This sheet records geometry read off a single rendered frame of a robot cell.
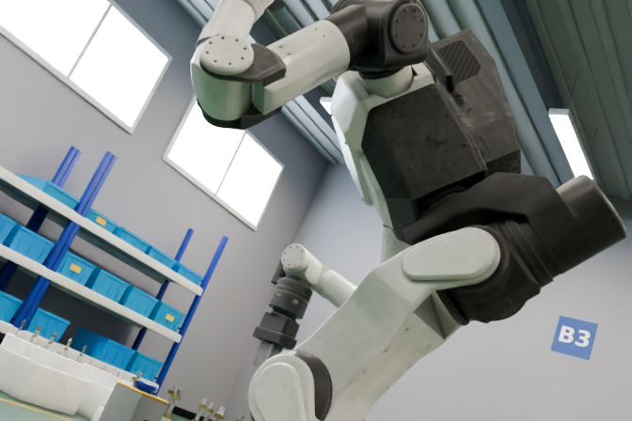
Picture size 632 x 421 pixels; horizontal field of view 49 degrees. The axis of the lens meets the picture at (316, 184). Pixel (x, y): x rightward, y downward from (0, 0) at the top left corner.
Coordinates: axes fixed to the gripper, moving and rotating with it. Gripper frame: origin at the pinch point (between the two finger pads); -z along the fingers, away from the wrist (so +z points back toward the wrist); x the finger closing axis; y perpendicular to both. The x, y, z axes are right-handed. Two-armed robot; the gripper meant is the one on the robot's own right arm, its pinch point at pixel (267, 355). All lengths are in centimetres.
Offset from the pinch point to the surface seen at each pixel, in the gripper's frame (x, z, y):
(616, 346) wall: 146, 184, -594
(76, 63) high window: 515, 220, -115
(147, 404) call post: -18.4, -18.2, 39.6
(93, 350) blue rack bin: 481, -15, -252
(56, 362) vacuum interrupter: 212, -26, -72
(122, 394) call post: -14.6, -18.2, 42.3
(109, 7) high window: 515, 288, -115
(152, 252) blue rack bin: 471, 91, -257
